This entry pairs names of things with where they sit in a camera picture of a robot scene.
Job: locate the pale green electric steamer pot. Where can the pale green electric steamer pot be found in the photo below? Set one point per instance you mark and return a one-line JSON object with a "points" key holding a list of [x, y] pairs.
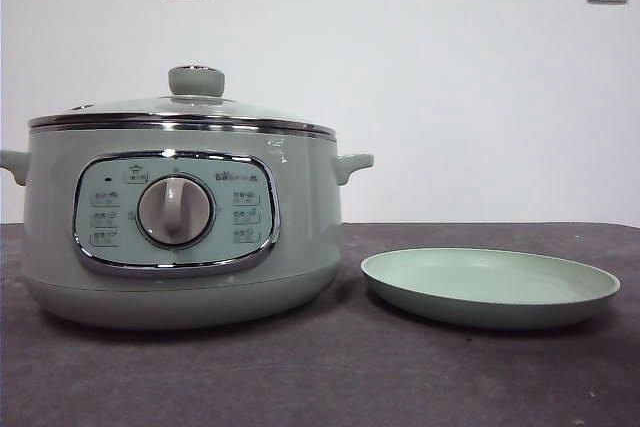
{"points": [[300, 227]]}

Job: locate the pale green round plate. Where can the pale green round plate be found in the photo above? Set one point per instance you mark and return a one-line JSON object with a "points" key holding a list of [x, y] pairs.
{"points": [[490, 282]]}

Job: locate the glass lid with green knob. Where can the glass lid with green knob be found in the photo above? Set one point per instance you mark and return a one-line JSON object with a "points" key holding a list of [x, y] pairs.
{"points": [[196, 81]]}

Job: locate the grey round control dial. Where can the grey round control dial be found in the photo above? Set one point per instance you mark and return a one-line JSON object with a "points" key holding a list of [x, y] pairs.
{"points": [[174, 212]]}

